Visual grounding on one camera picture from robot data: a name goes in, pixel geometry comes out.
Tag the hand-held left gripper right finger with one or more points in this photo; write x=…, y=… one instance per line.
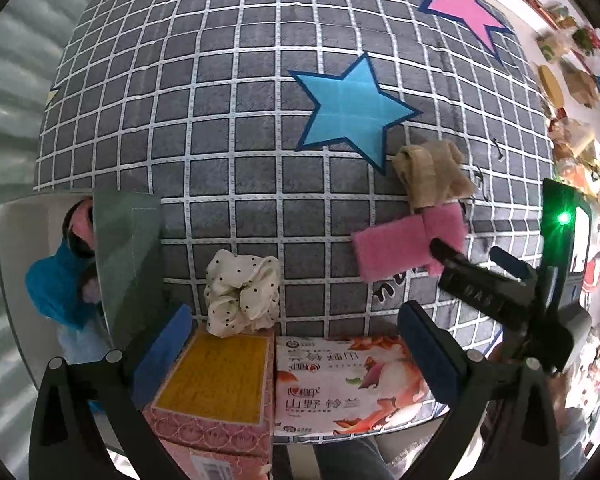
x=430, y=350

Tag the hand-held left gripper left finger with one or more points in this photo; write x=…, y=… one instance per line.
x=162, y=352

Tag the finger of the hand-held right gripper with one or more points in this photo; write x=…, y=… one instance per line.
x=480, y=290
x=512, y=262

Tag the blue cloth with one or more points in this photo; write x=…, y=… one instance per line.
x=50, y=285

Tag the white fabric storage box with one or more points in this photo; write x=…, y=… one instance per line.
x=25, y=230

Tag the pink box with yellow top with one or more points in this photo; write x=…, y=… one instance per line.
x=215, y=375

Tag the white polka dot scrunchie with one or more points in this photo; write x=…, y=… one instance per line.
x=235, y=290

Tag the floral print tissue packet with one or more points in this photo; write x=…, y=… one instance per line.
x=340, y=390

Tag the beige cloth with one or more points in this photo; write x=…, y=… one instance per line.
x=430, y=175

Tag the person's leg in jeans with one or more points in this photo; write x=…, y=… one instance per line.
x=350, y=460

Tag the pink and black cloth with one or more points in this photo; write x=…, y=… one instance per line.
x=82, y=225

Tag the pile of assorted shelf goods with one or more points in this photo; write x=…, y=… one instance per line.
x=575, y=90

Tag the grey grid blanket with stars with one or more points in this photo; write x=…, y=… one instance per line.
x=230, y=110

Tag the pale green curtain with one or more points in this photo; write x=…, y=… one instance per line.
x=20, y=100

